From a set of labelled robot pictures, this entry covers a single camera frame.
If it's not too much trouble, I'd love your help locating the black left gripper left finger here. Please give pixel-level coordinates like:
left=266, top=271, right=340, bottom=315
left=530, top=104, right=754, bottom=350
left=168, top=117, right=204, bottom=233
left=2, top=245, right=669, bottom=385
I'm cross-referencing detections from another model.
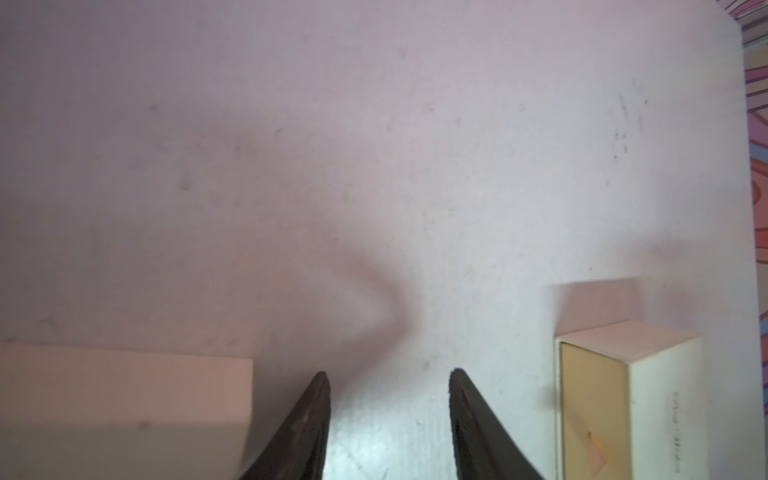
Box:
left=240, top=372, right=331, bottom=480

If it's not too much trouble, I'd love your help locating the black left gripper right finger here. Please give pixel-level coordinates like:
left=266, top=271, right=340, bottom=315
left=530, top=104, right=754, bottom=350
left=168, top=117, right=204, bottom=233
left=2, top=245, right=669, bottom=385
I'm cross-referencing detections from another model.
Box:
left=449, top=368, right=542, bottom=480

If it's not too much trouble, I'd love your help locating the cream drawer jewelry box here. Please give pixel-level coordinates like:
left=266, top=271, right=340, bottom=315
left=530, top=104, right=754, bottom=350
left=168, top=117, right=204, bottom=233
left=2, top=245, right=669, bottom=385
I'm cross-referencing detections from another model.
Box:
left=555, top=320, right=710, bottom=479

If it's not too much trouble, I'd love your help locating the cream jewelry box near stack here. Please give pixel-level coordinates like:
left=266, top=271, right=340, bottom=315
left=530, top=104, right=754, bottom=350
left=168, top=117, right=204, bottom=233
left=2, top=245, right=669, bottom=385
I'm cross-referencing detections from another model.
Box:
left=1, top=343, right=253, bottom=479

